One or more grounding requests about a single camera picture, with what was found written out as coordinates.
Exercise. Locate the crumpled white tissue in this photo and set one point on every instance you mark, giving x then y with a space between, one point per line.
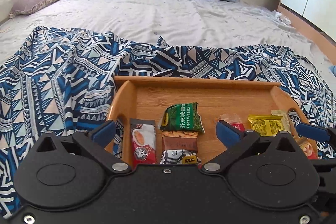
282 18

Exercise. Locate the red wafer packet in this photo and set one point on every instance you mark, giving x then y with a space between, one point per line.
307 149

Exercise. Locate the blue clothing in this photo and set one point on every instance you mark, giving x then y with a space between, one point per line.
333 68

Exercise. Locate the yellow snack packet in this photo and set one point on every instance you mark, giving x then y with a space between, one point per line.
263 124

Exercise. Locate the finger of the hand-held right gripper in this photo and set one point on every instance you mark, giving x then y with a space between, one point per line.
309 131

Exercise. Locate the blue patterned blanket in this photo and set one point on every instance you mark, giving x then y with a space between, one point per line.
52 82

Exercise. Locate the small red snack packet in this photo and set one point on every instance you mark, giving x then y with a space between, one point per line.
237 125

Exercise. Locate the brown peanut snack packet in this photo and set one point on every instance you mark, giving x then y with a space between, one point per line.
179 146

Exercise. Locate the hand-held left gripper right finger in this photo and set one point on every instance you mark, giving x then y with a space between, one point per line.
228 132

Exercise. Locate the bed with grey sheet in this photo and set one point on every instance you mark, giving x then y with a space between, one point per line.
131 11

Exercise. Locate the red white coffee packet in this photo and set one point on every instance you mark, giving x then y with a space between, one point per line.
143 140

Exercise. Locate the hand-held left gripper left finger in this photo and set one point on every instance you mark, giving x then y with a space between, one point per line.
105 131

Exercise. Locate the wooden tray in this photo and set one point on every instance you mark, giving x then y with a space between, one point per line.
210 98

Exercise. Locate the green peas snack packet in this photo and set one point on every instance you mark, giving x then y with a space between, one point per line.
182 117

